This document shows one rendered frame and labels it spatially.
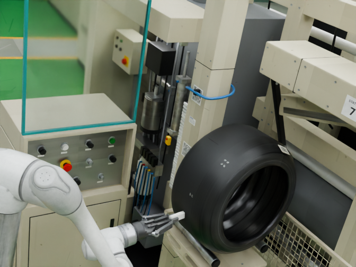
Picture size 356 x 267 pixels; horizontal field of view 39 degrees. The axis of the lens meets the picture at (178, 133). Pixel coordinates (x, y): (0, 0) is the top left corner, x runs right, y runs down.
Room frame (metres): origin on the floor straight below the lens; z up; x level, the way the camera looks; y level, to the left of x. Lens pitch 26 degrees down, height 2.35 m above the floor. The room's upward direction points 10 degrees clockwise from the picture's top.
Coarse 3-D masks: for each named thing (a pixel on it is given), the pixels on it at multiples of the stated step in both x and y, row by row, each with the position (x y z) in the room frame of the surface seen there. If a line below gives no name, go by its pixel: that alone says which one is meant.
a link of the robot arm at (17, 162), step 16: (0, 160) 1.24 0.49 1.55; (16, 160) 1.24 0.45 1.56; (32, 160) 1.26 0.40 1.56; (0, 176) 1.21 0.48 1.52; (16, 176) 1.20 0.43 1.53; (0, 192) 1.20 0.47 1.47; (16, 192) 1.19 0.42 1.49; (0, 208) 1.19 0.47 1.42; (16, 208) 1.21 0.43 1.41; (0, 224) 1.19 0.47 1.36; (16, 224) 1.22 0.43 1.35; (0, 240) 1.18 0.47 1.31; (16, 240) 1.23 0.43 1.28; (0, 256) 1.17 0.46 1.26
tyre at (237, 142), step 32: (224, 128) 1.97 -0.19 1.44; (192, 160) 1.85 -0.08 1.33; (256, 160) 1.80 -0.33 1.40; (288, 160) 1.93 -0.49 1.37; (192, 192) 1.75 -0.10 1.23; (224, 192) 1.71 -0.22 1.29; (256, 192) 2.14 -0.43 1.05; (288, 192) 1.96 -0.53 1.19; (192, 224) 1.73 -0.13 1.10; (224, 224) 2.03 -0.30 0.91; (256, 224) 2.01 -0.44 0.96
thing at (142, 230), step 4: (144, 220) 1.69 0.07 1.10; (132, 224) 1.63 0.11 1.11; (136, 224) 1.63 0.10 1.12; (140, 224) 1.64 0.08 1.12; (144, 224) 1.67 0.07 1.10; (148, 224) 1.67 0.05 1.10; (136, 228) 1.61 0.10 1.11; (140, 228) 1.62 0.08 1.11; (144, 228) 1.63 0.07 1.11; (148, 228) 1.65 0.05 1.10; (152, 228) 1.65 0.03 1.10; (136, 232) 1.61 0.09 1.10; (140, 232) 1.61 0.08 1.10; (144, 232) 1.62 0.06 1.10; (148, 232) 1.63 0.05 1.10; (152, 232) 1.63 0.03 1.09; (140, 236) 1.60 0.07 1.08; (144, 236) 1.61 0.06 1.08
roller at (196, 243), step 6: (174, 222) 1.99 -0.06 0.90; (180, 228) 1.95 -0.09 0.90; (186, 234) 1.90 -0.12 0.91; (192, 240) 1.87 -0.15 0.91; (198, 246) 1.83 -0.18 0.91; (204, 252) 1.79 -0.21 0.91; (210, 252) 1.79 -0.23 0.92; (204, 258) 1.78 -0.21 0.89; (210, 258) 1.76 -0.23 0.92; (216, 258) 1.76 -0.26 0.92; (210, 264) 1.74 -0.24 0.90; (216, 264) 1.74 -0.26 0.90
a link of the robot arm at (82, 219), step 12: (84, 204) 1.32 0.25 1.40; (72, 216) 1.27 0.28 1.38; (84, 216) 1.32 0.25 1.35; (84, 228) 1.33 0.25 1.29; (96, 228) 1.36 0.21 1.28; (96, 240) 1.34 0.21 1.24; (96, 252) 1.34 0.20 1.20; (108, 252) 1.36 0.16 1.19; (108, 264) 1.34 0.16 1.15; (120, 264) 1.39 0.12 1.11
